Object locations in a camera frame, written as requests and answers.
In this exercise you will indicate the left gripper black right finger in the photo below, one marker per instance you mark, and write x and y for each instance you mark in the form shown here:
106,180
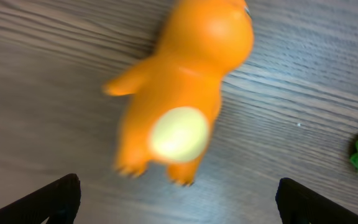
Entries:
298,204

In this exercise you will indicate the orange dinosaur figure toy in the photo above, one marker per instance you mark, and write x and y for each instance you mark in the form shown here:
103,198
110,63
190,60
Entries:
176,91

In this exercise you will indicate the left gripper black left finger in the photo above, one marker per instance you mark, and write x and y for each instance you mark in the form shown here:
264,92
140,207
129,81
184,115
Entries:
56,203

